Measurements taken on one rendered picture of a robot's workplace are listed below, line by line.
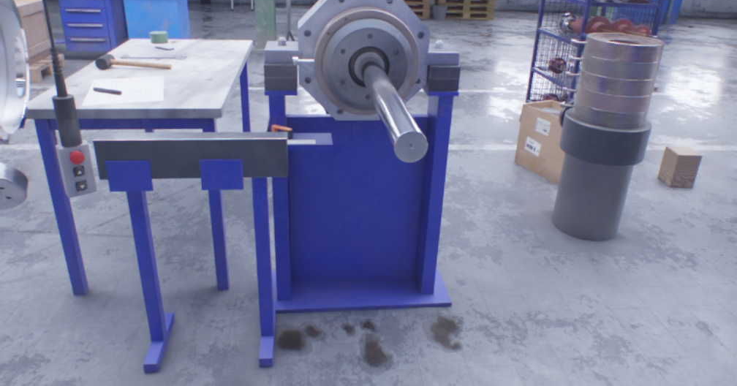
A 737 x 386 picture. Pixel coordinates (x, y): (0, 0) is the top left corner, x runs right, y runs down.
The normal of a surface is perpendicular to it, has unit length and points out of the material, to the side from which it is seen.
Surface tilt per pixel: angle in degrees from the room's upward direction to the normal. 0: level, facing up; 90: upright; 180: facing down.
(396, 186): 90
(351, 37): 90
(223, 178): 90
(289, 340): 0
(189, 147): 90
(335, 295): 0
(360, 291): 0
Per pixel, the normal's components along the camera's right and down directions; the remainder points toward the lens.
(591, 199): -0.41, 0.36
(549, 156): -0.89, 0.15
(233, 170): 0.11, 0.41
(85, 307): 0.04, -0.91
